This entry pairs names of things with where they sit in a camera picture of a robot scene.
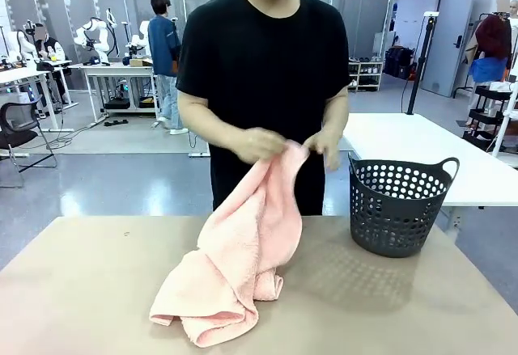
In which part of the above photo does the person's left hand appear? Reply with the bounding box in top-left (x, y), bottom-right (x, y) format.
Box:
top-left (302, 129), bottom-right (343, 171)

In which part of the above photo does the person's right hand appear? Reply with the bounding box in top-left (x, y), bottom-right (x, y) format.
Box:
top-left (236, 127), bottom-right (293, 163)

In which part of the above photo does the pink terry towel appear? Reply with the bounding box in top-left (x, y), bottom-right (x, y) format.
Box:
top-left (148, 141), bottom-right (309, 348)

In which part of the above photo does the person's right forearm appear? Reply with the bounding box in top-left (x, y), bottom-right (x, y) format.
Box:
top-left (177, 89), bottom-right (244, 158)

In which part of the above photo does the person's left forearm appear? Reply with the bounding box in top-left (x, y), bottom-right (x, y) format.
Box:
top-left (322, 85), bottom-right (350, 142)

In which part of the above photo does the person in black t-shirt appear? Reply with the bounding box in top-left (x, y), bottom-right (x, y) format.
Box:
top-left (176, 0), bottom-right (352, 217)

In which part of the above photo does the white shoe shelf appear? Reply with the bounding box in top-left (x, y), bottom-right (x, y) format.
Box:
top-left (347, 60), bottom-right (384, 92)

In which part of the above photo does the dark grey perforated laundry basket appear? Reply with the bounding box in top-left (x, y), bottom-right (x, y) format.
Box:
top-left (347, 152), bottom-right (461, 259)

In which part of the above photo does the white table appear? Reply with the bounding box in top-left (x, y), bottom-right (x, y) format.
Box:
top-left (342, 112), bottom-right (518, 210)

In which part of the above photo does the black suitcase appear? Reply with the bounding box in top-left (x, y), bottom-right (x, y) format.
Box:
top-left (383, 46), bottom-right (416, 80)

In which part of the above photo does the person in blue jacket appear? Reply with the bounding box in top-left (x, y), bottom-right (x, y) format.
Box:
top-left (147, 0), bottom-right (189, 136)

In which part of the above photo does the white desk with cardboard box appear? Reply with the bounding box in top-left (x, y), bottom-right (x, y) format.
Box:
top-left (67, 61), bottom-right (161, 128)

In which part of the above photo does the grey door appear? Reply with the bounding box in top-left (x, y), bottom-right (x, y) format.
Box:
top-left (420, 0), bottom-right (477, 98)

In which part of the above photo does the black utility cart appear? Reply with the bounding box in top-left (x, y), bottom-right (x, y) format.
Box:
top-left (465, 83), bottom-right (513, 138)

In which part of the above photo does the blue bag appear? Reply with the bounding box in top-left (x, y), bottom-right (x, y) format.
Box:
top-left (469, 57), bottom-right (509, 86)

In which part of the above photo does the dark red hanging garment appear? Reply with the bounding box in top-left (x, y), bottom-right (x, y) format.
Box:
top-left (473, 14), bottom-right (513, 61)

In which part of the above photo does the person in black vest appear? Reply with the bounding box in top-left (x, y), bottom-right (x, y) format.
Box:
top-left (33, 23), bottom-right (72, 105)

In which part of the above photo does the white mannequin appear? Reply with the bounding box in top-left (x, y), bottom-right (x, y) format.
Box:
top-left (507, 0), bottom-right (518, 41)

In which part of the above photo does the black mesh office chair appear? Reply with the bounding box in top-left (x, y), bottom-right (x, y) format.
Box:
top-left (0, 95), bottom-right (58, 188)

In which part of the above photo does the white desk with monitor gear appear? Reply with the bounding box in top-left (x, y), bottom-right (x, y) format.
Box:
top-left (0, 63), bottom-right (74, 133)

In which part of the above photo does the black camera stand pole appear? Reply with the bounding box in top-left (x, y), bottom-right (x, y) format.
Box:
top-left (405, 11), bottom-right (440, 116)

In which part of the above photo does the white metal frame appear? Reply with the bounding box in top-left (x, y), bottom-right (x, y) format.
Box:
top-left (490, 82), bottom-right (518, 158)

